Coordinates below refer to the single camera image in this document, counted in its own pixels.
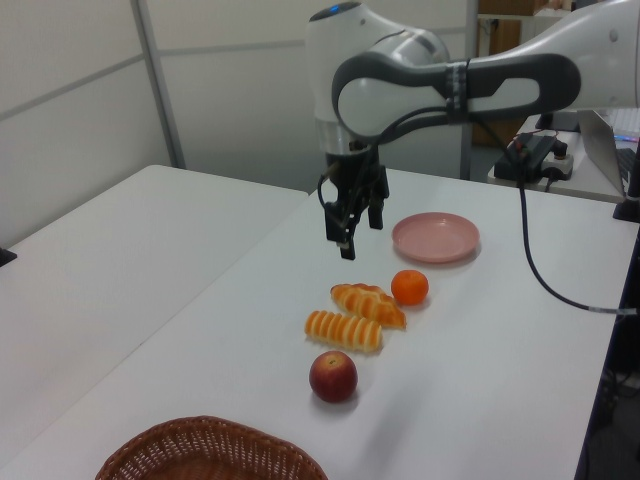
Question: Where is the pink plate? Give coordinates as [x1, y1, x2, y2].
[391, 212, 481, 265]

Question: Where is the red toy apple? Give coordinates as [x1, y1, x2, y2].
[308, 350, 359, 404]

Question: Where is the orange toy mandarin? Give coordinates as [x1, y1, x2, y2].
[390, 269, 430, 307]

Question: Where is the grey metal partition post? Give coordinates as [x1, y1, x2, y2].
[130, 0, 187, 170]
[462, 0, 480, 181]

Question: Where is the silver laptop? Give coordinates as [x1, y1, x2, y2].
[578, 107, 640, 197]

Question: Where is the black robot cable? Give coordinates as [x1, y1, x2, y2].
[317, 103, 639, 317]

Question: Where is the brown cardboard box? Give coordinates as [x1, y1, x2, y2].
[478, 0, 549, 16]

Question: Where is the ribbed toy bread roll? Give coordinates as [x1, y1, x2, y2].
[304, 309, 384, 354]

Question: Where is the braided toy bread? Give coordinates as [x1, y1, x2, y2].
[330, 282, 408, 330]

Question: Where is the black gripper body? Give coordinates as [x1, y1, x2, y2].
[323, 143, 392, 212]

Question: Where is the black electronics box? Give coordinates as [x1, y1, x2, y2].
[505, 133, 557, 170]

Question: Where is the brown woven basket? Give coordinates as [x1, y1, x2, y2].
[94, 415, 329, 480]

